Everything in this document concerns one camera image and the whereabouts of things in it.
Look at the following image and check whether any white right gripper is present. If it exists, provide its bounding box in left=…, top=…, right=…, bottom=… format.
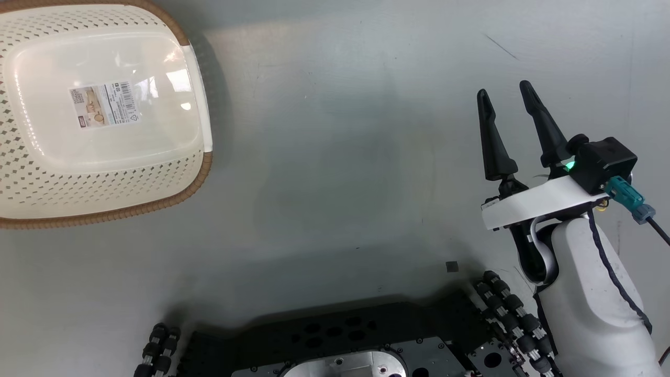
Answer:
left=476, top=80, right=611, bottom=231

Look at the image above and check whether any black left roller wheel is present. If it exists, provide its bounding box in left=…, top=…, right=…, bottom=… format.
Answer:
left=133, top=323, right=182, bottom=377

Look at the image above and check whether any basket barcode label sticker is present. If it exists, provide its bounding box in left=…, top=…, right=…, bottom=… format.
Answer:
left=68, top=81, right=141, bottom=129

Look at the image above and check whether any white basket with brown rim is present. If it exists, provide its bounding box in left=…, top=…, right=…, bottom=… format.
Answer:
left=0, top=0, right=214, bottom=230

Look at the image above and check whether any black roller wheel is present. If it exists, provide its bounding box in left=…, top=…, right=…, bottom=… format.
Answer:
left=473, top=270, right=564, bottom=377
left=133, top=323, right=182, bottom=377

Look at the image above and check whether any teal right camera connector cable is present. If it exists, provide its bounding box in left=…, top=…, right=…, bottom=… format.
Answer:
left=604, top=176, right=670, bottom=248

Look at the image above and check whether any dark braided right arm cable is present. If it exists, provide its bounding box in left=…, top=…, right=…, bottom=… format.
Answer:
left=586, top=208, right=653, bottom=336

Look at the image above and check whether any black right roller wheel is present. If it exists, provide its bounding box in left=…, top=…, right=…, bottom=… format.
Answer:
left=473, top=270, right=564, bottom=377

